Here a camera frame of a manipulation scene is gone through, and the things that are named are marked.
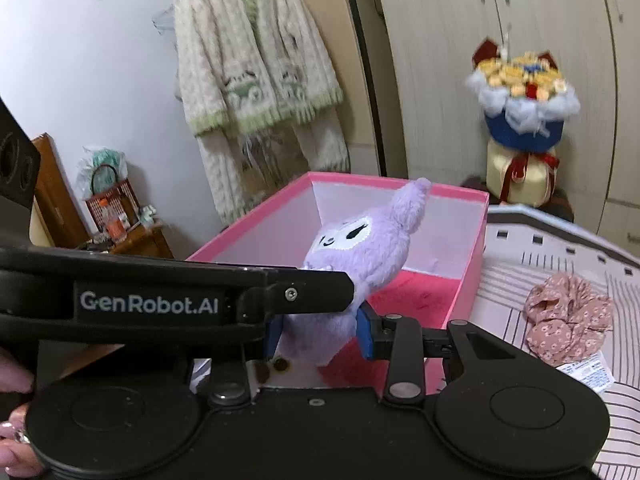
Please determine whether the beige wardrobe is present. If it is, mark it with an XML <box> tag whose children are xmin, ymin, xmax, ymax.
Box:
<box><xmin>370</xmin><ymin>0</ymin><xmax>640</xmax><ymax>248</ymax></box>

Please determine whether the wooden cabinet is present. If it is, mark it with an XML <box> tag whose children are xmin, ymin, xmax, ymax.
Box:
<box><xmin>30</xmin><ymin>132</ymin><xmax>173</xmax><ymax>261</ymax></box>

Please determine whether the pink floral scrunchie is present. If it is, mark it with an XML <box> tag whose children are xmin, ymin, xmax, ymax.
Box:
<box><xmin>524</xmin><ymin>274</ymin><xmax>615</xmax><ymax>367</ymax></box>

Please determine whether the person's left hand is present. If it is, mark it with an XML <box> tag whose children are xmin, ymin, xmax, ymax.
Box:
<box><xmin>0</xmin><ymin>347</ymin><xmax>46</xmax><ymax>480</ymax></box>

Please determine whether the woven basket bag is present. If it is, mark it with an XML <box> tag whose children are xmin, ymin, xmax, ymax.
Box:
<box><xmin>82</xmin><ymin>164</ymin><xmax>142</xmax><ymax>233</ymax></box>

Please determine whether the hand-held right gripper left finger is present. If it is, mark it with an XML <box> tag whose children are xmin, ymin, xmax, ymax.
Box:
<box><xmin>206</xmin><ymin>316</ymin><xmax>285</xmax><ymax>408</ymax></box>

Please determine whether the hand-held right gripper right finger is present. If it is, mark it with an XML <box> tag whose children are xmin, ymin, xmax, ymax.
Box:
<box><xmin>356</xmin><ymin>304</ymin><xmax>523</xmax><ymax>406</ymax></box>

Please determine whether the cream fluffy cardigan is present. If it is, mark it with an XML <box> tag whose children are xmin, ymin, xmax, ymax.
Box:
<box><xmin>172</xmin><ymin>0</ymin><xmax>351</xmax><ymax>226</ymax></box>

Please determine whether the white paper label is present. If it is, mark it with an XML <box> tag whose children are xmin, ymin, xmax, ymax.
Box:
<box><xmin>556</xmin><ymin>351</ymin><xmax>619</xmax><ymax>394</ymax></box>

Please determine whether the orange bottle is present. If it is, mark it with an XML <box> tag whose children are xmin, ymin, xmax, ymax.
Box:
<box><xmin>104</xmin><ymin>199</ymin><xmax>128</xmax><ymax>243</ymax></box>

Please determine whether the pink cardboard box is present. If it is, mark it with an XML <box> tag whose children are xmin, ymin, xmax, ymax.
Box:
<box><xmin>186</xmin><ymin>171</ymin><xmax>490</xmax><ymax>391</ymax></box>

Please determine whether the green white plastic bag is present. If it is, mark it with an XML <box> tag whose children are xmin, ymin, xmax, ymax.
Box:
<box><xmin>76</xmin><ymin>145</ymin><xmax>128</xmax><ymax>186</ymax></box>

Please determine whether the yellow flower bouquet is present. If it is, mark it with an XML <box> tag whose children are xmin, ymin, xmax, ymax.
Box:
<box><xmin>465</xmin><ymin>35</ymin><xmax>581</xmax><ymax>208</ymax></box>

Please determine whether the purple plush toy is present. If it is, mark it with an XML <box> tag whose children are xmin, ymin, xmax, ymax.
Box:
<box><xmin>272</xmin><ymin>177</ymin><xmax>433</xmax><ymax>368</ymax></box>

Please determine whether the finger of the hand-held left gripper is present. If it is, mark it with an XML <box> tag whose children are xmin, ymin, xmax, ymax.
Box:
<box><xmin>234</xmin><ymin>268</ymin><xmax>357</xmax><ymax>327</ymax></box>

